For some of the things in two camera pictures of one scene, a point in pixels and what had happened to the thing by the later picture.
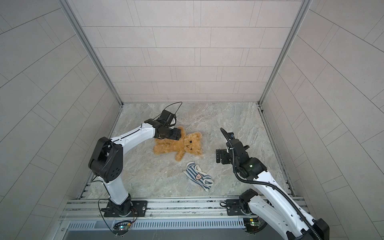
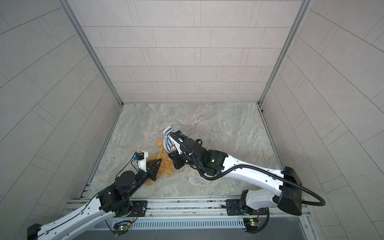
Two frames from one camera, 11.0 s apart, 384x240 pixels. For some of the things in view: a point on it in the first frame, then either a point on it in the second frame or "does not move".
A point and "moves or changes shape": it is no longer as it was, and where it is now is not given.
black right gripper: [223, 153] -> [176, 158]
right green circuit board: [252, 224] does not move
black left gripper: [176, 134] -> [151, 172]
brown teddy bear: [190, 143] moves or changes shape
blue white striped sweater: [201, 178] -> [168, 143]
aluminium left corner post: [91, 48] does not move
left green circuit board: [121, 227] does not move
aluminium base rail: [208, 213] does not move
